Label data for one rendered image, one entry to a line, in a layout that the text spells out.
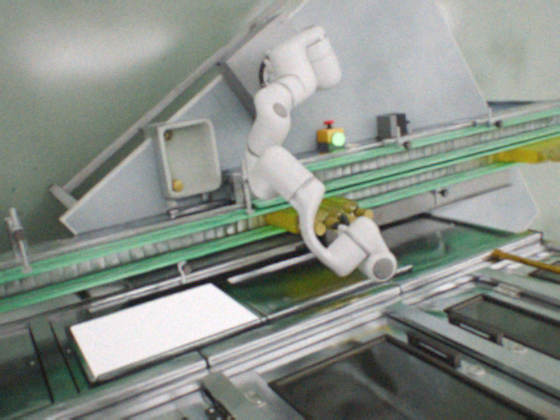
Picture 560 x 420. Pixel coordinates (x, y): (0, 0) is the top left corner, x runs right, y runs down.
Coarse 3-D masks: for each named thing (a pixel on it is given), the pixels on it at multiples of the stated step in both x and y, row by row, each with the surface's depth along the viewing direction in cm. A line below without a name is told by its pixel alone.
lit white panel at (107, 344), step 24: (216, 288) 161; (120, 312) 153; (144, 312) 151; (168, 312) 149; (192, 312) 147; (216, 312) 145; (240, 312) 143; (96, 336) 140; (120, 336) 138; (144, 336) 137; (168, 336) 135; (192, 336) 134; (96, 360) 128; (120, 360) 126
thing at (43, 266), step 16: (512, 144) 229; (448, 160) 213; (464, 160) 213; (384, 176) 201; (400, 176) 198; (336, 192) 186; (256, 208) 178; (272, 208) 175; (192, 224) 169; (208, 224) 166; (128, 240) 160; (144, 240) 158; (160, 240) 159; (64, 256) 153; (80, 256) 151; (96, 256) 151; (0, 272) 146; (16, 272) 145; (32, 272) 143
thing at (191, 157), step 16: (176, 128) 176; (192, 128) 178; (208, 128) 175; (160, 144) 167; (176, 144) 177; (192, 144) 179; (208, 144) 177; (176, 160) 178; (192, 160) 180; (208, 160) 180; (176, 176) 178; (192, 176) 181; (208, 176) 183; (176, 192) 175; (192, 192) 174
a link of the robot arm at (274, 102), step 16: (256, 96) 136; (272, 96) 134; (288, 96) 141; (272, 112) 131; (288, 112) 135; (256, 128) 136; (272, 128) 133; (288, 128) 135; (256, 144) 138; (272, 144) 137
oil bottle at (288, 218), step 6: (282, 210) 176; (288, 210) 175; (294, 210) 174; (270, 216) 181; (276, 216) 177; (282, 216) 174; (288, 216) 170; (294, 216) 168; (270, 222) 182; (276, 222) 178; (282, 222) 175; (288, 222) 171; (294, 222) 168; (282, 228) 176; (288, 228) 172; (294, 228) 169; (300, 228) 167
